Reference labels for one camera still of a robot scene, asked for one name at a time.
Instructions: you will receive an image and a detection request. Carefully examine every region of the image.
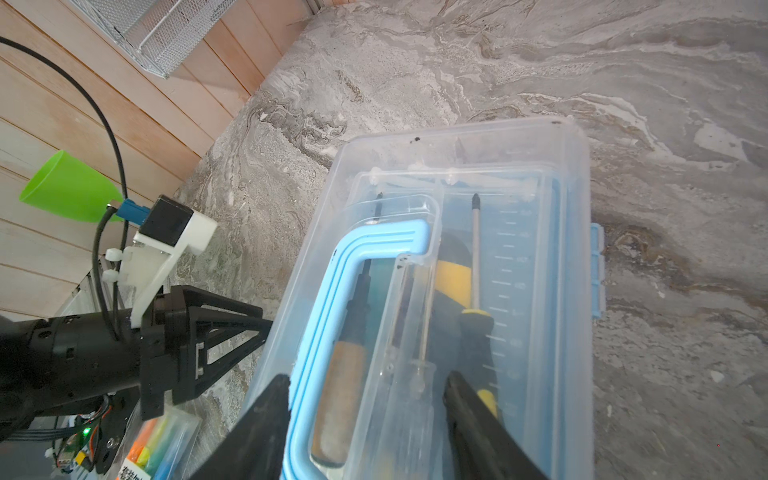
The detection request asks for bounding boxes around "white wire mesh shelf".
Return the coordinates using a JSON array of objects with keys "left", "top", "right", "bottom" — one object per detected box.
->
[{"left": 71, "top": 0, "right": 234, "bottom": 79}]

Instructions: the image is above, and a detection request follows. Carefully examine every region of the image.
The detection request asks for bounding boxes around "black short screwdriver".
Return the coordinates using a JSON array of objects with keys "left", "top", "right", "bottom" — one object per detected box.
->
[{"left": 459, "top": 193, "right": 499, "bottom": 419}]

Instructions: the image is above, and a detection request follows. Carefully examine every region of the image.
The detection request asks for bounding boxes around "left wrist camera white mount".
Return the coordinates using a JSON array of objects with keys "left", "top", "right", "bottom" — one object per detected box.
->
[{"left": 105, "top": 195, "right": 218, "bottom": 329}]

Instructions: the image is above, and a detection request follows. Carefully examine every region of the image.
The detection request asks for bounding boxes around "clear handled screwdriver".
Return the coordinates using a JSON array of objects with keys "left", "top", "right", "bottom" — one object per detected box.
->
[{"left": 381, "top": 265, "right": 435, "bottom": 479}]

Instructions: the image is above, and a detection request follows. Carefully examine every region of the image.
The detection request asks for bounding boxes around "yellow black utility knife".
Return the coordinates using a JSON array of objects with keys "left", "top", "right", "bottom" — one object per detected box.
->
[{"left": 425, "top": 230, "right": 471, "bottom": 423}]

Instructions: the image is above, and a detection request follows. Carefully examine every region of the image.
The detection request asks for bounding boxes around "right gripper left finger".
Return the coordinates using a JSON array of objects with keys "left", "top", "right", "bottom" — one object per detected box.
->
[{"left": 191, "top": 374, "right": 291, "bottom": 480}]

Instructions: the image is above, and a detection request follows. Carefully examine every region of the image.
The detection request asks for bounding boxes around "highlighter marker pack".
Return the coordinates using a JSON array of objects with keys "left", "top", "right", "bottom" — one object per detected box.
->
[{"left": 104, "top": 406, "right": 202, "bottom": 480}]

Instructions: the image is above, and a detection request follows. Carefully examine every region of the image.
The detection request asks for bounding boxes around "blue plastic tool box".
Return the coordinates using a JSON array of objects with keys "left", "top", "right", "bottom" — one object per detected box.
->
[{"left": 247, "top": 117, "right": 605, "bottom": 479}]

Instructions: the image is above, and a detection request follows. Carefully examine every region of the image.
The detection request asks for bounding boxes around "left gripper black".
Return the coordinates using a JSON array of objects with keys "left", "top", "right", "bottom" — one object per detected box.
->
[{"left": 139, "top": 285, "right": 273, "bottom": 420}]

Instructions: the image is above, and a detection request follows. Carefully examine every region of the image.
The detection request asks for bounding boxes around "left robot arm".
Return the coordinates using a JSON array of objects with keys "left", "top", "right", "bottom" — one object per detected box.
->
[{"left": 1, "top": 286, "right": 273, "bottom": 441}]

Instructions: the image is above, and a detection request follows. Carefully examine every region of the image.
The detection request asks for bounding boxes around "green plastic cup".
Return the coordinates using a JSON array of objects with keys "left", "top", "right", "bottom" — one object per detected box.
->
[{"left": 19, "top": 150, "right": 124, "bottom": 223}]

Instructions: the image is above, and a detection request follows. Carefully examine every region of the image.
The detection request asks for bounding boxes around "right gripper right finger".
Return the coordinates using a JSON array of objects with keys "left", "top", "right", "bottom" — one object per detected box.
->
[{"left": 443, "top": 371, "right": 547, "bottom": 480}]

